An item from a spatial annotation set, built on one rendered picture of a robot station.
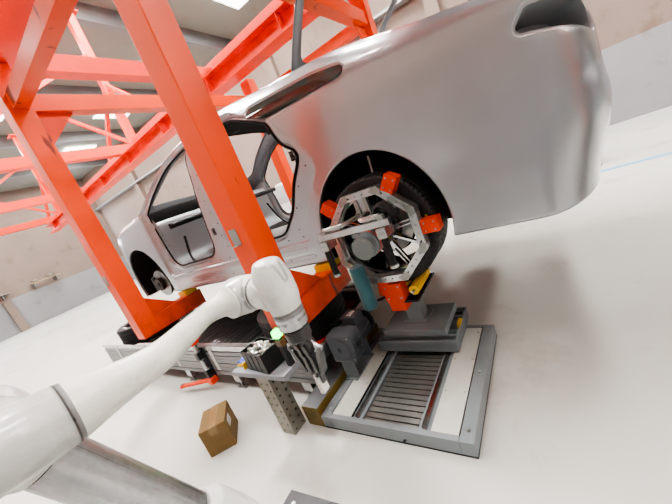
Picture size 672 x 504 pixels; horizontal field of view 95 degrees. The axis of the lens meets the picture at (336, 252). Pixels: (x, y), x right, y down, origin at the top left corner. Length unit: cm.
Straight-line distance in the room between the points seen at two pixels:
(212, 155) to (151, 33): 55
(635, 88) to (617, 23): 138
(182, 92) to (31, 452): 143
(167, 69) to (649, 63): 933
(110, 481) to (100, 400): 26
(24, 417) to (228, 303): 46
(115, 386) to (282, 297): 39
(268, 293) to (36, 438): 47
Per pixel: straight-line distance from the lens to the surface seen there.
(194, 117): 169
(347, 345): 182
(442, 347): 195
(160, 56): 180
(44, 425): 64
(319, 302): 192
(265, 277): 81
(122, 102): 398
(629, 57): 983
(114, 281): 335
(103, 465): 86
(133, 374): 67
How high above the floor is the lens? 124
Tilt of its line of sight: 13 degrees down
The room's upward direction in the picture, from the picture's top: 22 degrees counter-clockwise
